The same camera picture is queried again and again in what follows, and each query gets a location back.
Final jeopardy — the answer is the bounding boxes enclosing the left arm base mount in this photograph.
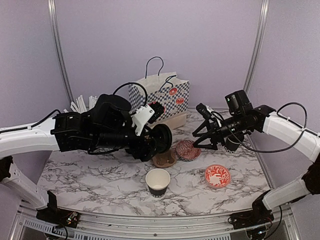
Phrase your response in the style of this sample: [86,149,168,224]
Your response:
[36,190,80,228]

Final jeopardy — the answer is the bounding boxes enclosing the aluminium frame post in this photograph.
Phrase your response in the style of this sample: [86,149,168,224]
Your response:
[243,0,270,94]
[47,0,74,103]

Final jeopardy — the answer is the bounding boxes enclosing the left aluminium frame post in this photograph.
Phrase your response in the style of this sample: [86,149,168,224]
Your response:
[47,0,74,103]

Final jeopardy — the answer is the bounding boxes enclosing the right aluminium frame post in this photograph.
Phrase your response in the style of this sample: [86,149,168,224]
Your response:
[243,0,270,94]

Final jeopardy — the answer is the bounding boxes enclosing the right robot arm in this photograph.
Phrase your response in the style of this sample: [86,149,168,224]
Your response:
[192,90,320,224]

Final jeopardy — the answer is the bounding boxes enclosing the checkered paper takeout bag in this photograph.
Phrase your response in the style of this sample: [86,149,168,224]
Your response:
[128,56,190,130]

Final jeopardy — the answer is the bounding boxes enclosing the cardboard cup carrier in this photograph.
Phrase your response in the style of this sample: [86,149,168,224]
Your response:
[152,149,177,169]

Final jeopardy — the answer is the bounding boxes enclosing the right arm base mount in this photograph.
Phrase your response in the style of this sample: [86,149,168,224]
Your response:
[227,191,275,230]

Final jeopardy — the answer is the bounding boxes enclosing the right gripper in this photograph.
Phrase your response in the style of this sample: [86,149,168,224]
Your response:
[192,112,246,150]

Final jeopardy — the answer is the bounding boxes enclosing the black paper coffee cup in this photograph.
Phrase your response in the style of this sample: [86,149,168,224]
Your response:
[224,134,245,154]

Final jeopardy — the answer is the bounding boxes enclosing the red floral bowl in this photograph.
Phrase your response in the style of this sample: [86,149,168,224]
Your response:
[204,164,231,189]

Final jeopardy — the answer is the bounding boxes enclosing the aluminium front rail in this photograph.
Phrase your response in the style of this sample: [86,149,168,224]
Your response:
[8,200,301,240]

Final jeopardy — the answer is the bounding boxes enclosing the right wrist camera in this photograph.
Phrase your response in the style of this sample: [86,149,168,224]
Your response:
[195,103,221,127]

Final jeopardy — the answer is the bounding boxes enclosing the red patterned bowl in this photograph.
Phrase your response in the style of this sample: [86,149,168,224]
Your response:
[175,140,201,162]

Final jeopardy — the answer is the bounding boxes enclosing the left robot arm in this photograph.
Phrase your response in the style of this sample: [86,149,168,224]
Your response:
[0,93,164,223]

